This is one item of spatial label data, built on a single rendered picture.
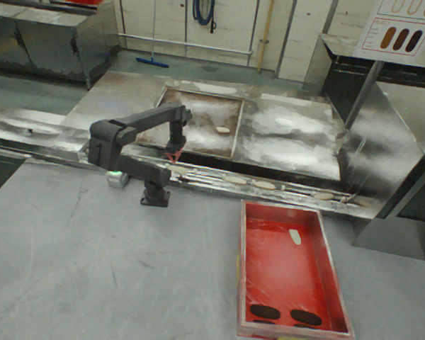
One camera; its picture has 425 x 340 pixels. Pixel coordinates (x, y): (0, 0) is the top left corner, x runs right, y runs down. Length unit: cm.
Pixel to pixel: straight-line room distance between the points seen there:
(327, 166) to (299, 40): 324
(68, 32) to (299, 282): 351
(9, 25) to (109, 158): 362
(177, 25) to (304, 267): 442
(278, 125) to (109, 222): 101
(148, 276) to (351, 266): 76
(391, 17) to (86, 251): 176
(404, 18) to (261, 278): 142
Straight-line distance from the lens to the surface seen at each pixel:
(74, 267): 108
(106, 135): 76
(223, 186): 120
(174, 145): 115
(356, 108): 191
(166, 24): 501
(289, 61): 456
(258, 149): 138
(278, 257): 108
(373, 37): 175
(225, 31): 479
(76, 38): 377
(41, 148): 147
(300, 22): 442
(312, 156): 144
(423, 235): 124
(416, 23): 180
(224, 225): 111
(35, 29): 407
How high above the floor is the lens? 171
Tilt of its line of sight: 42 degrees down
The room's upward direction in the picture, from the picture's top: 6 degrees clockwise
